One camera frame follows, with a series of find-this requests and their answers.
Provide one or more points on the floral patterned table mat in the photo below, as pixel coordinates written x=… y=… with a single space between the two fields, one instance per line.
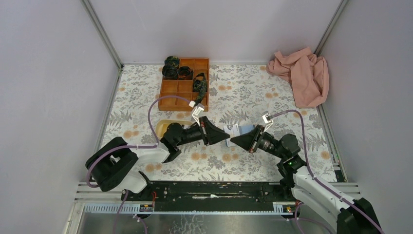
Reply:
x=239 y=94

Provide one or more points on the dark rolled belt top-left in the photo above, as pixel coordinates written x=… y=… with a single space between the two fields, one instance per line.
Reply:
x=170 y=72

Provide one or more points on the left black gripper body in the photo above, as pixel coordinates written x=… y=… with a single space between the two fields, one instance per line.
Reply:
x=192 y=134

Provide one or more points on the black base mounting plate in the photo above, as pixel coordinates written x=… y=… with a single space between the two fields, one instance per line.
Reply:
x=214 y=196

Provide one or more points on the dark rolled belt middle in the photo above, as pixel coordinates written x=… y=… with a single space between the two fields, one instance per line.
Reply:
x=185 y=73

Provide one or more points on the orange compartment organizer box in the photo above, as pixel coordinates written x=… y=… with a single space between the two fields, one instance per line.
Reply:
x=176 y=91

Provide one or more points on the pink crumpled cloth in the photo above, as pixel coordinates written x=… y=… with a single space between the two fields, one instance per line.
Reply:
x=307 y=74

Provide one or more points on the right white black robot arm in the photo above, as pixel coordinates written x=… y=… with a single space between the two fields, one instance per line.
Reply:
x=343 y=212

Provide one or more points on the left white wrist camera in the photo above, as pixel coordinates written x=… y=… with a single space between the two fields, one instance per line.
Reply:
x=197 y=108

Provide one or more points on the blue leather card holder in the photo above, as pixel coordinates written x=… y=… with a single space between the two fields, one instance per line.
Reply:
x=243 y=129

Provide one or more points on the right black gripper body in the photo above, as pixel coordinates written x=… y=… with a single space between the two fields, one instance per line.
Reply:
x=268 y=145

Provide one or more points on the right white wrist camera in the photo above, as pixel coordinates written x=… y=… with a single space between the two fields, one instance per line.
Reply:
x=268 y=122

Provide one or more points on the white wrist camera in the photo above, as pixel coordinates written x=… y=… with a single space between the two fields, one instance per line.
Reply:
x=197 y=108
x=268 y=122

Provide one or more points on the white printed credit card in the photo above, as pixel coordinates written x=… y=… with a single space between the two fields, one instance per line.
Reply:
x=232 y=130

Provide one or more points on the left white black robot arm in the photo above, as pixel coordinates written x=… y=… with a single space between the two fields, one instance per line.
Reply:
x=111 y=166

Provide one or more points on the dark rolled belt outside box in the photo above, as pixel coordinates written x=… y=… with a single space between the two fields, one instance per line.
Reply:
x=172 y=61

